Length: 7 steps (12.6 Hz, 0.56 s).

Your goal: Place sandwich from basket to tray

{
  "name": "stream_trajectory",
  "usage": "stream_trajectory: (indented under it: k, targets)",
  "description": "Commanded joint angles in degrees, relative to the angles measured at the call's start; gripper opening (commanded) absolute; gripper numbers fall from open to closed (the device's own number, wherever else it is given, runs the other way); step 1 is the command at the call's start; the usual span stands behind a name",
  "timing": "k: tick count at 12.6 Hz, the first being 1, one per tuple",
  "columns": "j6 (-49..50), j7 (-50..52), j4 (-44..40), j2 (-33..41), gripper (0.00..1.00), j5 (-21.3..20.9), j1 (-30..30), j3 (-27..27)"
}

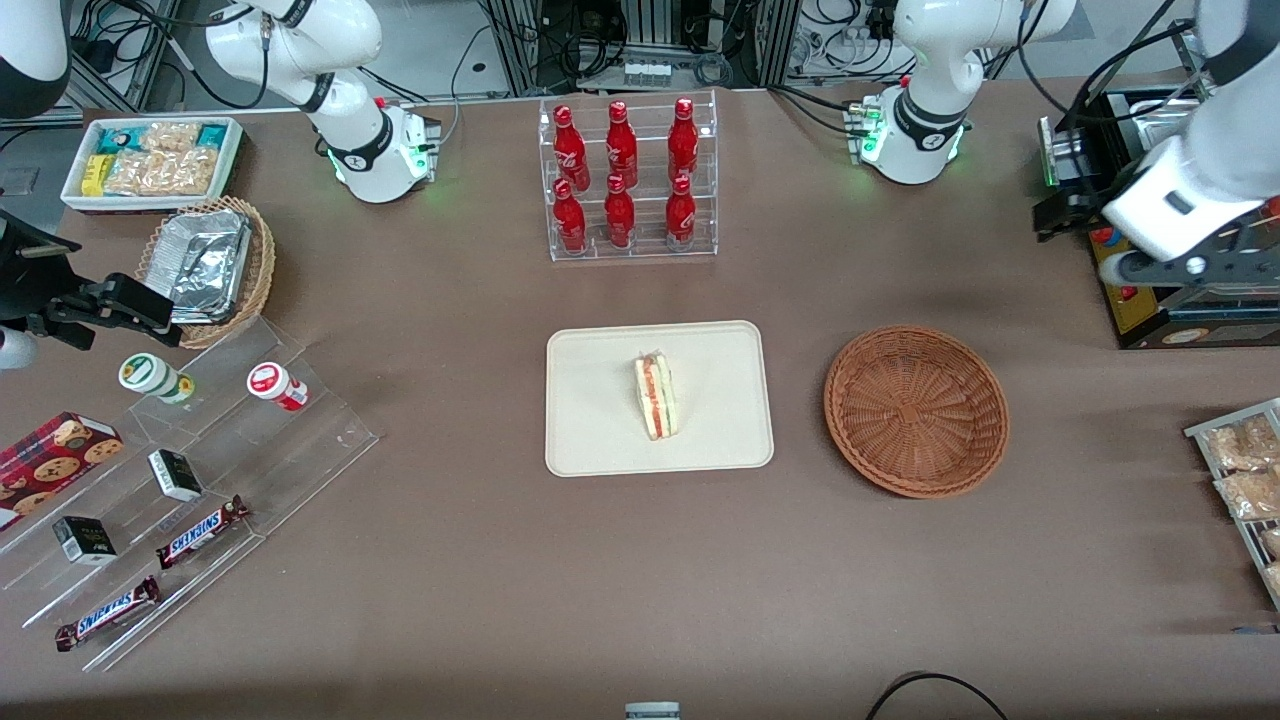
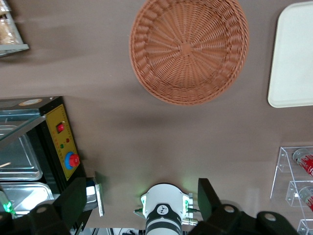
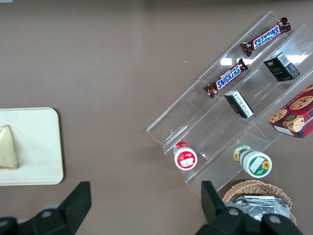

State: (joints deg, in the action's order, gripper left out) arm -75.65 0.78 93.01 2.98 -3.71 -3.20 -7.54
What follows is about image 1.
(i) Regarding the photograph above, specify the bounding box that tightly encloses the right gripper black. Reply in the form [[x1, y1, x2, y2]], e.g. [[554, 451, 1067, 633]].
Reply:
[[0, 210, 186, 351]]

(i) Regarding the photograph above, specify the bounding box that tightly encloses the plastic sandwich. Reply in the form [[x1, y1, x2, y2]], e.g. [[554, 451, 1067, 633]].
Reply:
[[633, 350, 681, 442]]

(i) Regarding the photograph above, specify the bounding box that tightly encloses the wicker basket with foil trays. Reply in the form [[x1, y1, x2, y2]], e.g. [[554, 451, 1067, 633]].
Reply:
[[135, 195, 277, 351]]

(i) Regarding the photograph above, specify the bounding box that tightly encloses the empty brown wicker basket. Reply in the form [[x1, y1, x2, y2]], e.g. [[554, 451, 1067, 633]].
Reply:
[[823, 325, 1011, 499]]

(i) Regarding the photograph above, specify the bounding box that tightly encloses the cream rectangular plastic tray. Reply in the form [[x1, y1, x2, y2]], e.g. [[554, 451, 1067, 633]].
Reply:
[[545, 320, 776, 478]]

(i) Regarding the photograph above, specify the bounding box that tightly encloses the green and white jar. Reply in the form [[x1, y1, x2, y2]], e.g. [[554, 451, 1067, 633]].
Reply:
[[118, 352, 196, 406]]

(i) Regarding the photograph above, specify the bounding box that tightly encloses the stack of foil trays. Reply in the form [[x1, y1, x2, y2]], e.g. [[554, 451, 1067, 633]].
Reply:
[[148, 208, 253, 326]]

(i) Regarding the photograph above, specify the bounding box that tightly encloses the white snack bin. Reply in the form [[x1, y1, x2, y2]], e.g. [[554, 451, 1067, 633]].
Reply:
[[60, 115, 246, 216]]

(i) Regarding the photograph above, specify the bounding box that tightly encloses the red chocolate chip cookie box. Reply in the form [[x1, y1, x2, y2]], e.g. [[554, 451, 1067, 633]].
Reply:
[[0, 411, 125, 506]]

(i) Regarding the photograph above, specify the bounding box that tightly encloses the clear cracker bag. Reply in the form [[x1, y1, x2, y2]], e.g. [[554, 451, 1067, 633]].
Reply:
[[105, 148, 216, 196], [140, 120, 201, 151]]

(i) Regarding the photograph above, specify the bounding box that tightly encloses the clear bag of brown snacks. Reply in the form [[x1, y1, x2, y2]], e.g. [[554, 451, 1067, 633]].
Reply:
[[1215, 470, 1280, 521], [1205, 415, 1280, 471]]

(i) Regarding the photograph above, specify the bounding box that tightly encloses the small black box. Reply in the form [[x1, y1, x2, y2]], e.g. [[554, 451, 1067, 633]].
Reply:
[[147, 449, 204, 503], [52, 515, 118, 566]]

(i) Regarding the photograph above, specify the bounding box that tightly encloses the red and white jar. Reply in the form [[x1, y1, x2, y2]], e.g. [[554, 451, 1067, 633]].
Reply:
[[247, 362, 310, 413]]

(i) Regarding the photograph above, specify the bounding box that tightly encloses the clear acrylic stepped display stand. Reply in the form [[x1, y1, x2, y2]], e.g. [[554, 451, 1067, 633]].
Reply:
[[0, 315, 381, 673]]

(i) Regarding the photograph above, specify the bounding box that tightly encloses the Snickers chocolate bar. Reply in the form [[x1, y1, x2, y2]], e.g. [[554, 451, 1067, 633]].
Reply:
[[54, 575, 163, 653], [155, 495, 251, 571]]

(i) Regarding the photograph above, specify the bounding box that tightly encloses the red cola bottle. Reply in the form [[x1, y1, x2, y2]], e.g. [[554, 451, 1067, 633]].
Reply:
[[553, 104, 591, 191], [667, 97, 700, 184], [605, 100, 639, 189], [603, 174, 637, 249], [665, 175, 697, 251], [552, 178, 588, 254]]

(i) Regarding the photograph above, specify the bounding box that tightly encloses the clear acrylic bottle rack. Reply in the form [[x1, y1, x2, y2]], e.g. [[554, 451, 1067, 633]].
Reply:
[[538, 88, 719, 263]]

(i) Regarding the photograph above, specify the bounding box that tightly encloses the metal wire snack rack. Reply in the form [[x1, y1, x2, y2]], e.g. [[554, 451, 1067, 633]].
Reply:
[[1184, 398, 1280, 613]]

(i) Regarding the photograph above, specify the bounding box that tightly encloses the aluminium frame rack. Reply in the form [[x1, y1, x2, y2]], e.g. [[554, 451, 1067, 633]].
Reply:
[[480, 0, 801, 96]]

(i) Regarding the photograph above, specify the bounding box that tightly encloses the black cable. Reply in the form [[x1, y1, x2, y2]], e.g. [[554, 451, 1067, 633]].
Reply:
[[865, 672, 1011, 720]]

